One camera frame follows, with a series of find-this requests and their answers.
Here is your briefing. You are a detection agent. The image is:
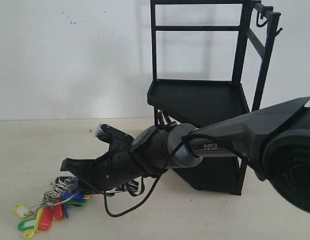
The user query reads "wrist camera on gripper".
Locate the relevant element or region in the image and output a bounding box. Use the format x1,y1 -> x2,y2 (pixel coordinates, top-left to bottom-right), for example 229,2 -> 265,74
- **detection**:
94,123 -> 134,151

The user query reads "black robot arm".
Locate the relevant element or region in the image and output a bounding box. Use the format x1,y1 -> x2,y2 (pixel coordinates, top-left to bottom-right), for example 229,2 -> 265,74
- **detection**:
60,97 -> 310,214

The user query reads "black two-tier corner rack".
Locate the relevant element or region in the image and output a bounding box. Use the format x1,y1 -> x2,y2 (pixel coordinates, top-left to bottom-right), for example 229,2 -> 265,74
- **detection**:
146,0 -> 283,196

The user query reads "black metal hook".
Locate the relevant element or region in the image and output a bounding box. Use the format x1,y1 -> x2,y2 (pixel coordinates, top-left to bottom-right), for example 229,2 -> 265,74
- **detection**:
255,9 -> 268,28

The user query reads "black metal carabiner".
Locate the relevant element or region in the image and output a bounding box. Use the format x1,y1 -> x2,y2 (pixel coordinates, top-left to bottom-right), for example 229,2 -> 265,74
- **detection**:
55,176 -> 78,184

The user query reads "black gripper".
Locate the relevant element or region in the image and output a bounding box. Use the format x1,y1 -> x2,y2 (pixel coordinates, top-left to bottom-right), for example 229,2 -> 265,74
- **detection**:
60,144 -> 152,195

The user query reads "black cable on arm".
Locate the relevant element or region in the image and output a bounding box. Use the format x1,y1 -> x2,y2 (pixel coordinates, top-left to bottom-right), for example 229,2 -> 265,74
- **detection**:
103,109 -> 248,218

